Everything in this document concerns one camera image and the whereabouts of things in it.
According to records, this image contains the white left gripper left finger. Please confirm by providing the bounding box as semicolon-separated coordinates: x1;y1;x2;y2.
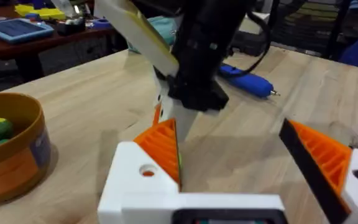
97;141;180;224

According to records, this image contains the white orange left gripper right finger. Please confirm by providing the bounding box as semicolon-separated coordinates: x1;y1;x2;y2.
278;118;358;224

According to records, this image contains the orange ribbed wedge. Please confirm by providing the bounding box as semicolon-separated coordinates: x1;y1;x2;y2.
133;117;183;191

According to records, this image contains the blue electric screwdriver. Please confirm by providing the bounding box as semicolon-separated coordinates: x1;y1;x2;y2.
218;63;281;99

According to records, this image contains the teal bag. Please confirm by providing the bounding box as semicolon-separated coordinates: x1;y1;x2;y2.
127;15;178;54

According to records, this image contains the black box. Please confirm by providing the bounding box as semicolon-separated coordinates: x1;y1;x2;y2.
230;30;270;57

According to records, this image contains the blue tape roll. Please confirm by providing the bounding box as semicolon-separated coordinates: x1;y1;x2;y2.
91;18;115;30

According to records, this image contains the brown tub with toys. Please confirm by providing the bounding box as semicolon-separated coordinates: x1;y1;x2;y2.
0;92;52;206

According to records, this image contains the yellow toy block heap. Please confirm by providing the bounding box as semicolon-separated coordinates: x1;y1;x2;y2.
14;3;67;21

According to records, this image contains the dark wooden side table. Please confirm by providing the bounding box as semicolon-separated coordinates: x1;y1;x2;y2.
0;4;117;83

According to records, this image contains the blue tray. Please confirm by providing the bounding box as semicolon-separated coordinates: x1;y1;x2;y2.
0;17;55;44

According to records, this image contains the black cable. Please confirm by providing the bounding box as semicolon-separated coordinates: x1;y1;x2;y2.
225;11;272;78

